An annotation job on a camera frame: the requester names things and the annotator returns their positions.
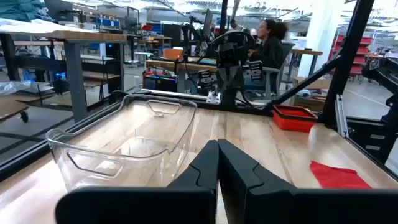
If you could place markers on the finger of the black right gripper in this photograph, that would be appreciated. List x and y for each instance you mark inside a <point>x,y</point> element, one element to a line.
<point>236,76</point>
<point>224,76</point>

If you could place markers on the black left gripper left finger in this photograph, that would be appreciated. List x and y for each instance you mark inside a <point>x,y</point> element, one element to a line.
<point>140,205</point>

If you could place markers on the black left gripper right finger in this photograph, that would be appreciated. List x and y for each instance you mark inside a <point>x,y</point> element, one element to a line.
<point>311,207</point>

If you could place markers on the red bandage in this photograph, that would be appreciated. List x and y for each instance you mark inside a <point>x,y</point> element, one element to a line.
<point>335,177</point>

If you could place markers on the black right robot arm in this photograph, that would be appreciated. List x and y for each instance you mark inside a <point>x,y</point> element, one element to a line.
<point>228,101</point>

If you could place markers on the black printed label box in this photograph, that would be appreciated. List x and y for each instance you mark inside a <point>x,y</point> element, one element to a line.
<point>206,79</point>
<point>255,71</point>

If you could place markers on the seated person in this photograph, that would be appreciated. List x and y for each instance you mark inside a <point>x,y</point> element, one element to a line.
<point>270,53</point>

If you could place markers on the black computer monitor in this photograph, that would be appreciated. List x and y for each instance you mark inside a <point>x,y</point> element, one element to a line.
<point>207,23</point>

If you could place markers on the grey office chair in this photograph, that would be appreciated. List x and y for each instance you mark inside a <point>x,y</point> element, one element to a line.
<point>287,53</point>

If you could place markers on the orange box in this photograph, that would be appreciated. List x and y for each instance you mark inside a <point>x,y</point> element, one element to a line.
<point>172,53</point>

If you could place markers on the red and black toolbox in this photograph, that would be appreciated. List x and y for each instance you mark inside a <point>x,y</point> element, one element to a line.
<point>160,83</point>

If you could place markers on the red shallow tray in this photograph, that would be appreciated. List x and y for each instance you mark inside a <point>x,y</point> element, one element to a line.
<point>292,123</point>

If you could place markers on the clear plastic bin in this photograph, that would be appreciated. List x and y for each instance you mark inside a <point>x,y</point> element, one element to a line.
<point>93,149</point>

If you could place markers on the small wooden desk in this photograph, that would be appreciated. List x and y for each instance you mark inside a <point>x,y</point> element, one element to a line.
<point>306,52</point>

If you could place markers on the cardboard box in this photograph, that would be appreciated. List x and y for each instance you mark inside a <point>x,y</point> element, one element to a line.
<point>315,84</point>
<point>311,104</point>

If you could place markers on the white column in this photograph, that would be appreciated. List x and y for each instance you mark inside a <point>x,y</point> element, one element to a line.
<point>320,37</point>

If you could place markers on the blue storage bins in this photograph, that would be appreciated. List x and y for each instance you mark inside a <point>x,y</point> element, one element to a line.
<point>107,22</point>

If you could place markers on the red shelf cart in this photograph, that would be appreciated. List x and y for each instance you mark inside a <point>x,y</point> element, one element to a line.
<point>362,49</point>

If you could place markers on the wooden workbench grey legs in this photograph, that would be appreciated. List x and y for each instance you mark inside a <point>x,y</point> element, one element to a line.
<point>76,81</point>

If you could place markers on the black equipment rack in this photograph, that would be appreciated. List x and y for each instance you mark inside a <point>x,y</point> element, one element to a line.
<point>382,74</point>

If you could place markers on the wooden wheeled dolly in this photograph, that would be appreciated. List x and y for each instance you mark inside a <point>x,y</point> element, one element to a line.
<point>9,107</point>

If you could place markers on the clear plastic sheet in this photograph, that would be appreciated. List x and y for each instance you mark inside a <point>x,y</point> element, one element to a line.
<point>12,87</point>

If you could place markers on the white sheet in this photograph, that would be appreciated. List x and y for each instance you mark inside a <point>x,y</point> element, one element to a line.
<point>31,26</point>

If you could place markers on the blue cloth pile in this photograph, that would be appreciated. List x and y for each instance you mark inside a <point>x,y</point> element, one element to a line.
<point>18,9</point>

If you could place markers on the silver arm base bracket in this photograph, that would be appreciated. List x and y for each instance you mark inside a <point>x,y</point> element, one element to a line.
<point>214,98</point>

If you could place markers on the black frame post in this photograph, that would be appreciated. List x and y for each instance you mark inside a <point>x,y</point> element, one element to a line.
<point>223,15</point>
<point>348,56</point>

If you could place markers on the black frame strut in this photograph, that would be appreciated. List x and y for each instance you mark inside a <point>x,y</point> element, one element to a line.
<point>304,82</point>

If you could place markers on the silver metal bracket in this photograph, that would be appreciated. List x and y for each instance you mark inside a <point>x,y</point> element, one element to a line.
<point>341,118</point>

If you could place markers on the black table edge rail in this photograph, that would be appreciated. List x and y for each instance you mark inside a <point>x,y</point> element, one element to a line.
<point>46,146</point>

